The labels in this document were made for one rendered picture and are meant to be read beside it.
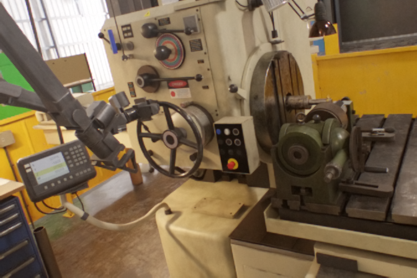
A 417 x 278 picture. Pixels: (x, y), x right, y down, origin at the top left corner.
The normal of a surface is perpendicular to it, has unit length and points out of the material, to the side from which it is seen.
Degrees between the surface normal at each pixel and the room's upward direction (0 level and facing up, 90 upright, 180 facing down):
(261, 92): 62
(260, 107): 77
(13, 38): 91
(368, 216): 90
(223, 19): 90
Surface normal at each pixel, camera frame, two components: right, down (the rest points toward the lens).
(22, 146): 0.84, 0.00
